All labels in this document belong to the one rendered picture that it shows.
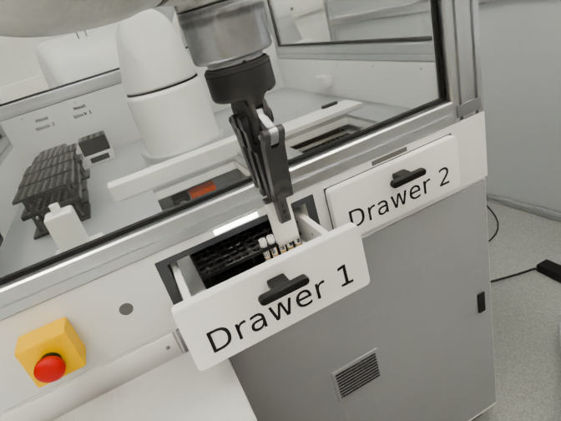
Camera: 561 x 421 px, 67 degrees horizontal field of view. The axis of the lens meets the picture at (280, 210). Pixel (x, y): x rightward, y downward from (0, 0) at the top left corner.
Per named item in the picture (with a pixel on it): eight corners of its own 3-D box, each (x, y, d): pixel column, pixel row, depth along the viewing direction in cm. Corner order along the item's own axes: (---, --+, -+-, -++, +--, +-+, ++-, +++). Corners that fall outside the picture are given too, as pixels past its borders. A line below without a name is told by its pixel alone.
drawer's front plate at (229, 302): (371, 283, 67) (358, 224, 62) (199, 372, 60) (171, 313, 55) (365, 278, 69) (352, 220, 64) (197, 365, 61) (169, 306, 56)
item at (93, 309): (487, 175, 91) (484, 110, 85) (-17, 421, 65) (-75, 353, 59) (298, 118, 173) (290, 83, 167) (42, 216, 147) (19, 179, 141)
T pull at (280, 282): (310, 283, 58) (309, 275, 57) (261, 308, 56) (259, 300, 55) (300, 271, 61) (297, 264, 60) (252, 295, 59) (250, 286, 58)
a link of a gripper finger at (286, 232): (285, 190, 54) (287, 191, 54) (297, 235, 57) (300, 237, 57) (264, 199, 54) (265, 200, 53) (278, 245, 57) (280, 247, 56)
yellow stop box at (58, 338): (87, 368, 63) (64, 333, 60) (37, 393, 62) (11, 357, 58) (87, 348, 68) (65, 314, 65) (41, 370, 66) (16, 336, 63)
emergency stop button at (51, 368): (70, 376, 60) (57, 356, 59) (42, 390, 59) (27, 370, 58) (71, 363, 63) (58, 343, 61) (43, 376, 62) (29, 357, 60)
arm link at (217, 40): (244, -3, 49) (258, 50, 52) (169, 18, 47) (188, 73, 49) (274, -13, 41) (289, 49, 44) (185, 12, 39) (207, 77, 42)
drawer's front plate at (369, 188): (461, 185, 87) (457, 135, 82) (341, 244, 79) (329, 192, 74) (454, 184, 88) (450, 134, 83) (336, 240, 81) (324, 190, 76)
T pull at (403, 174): (427, 174, 77) (427, 167, 77) (394, 190, 75) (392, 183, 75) (414, 169, 80) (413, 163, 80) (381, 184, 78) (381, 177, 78)
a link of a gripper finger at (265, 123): (257, 91, 48) (275, 94, 43) (270, 134, 50) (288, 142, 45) (238, 98, 47) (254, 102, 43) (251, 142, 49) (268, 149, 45)
